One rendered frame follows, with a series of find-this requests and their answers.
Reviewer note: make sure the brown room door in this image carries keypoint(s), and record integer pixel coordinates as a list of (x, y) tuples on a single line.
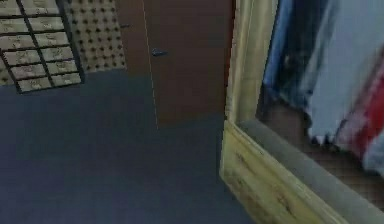
[(190, 66)]

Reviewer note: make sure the pale wood open wardrobe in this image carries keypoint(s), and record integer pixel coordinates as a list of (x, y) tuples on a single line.
[(263, 180)]

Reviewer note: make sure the blue hanging garment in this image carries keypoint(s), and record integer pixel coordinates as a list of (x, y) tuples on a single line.
[(279, 43)]

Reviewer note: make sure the dark navy hanging garment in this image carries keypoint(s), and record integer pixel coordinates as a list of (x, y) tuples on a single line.
[(300, 56)]

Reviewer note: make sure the light grey hanging garment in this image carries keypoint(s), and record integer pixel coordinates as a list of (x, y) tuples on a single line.
[(343, 66)]

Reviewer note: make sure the red hanging garment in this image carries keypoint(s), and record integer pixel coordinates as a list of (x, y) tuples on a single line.
[(366, 123)]

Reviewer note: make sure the black frame drawer chest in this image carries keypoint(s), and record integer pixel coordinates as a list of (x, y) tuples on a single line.
[(40, 50)]

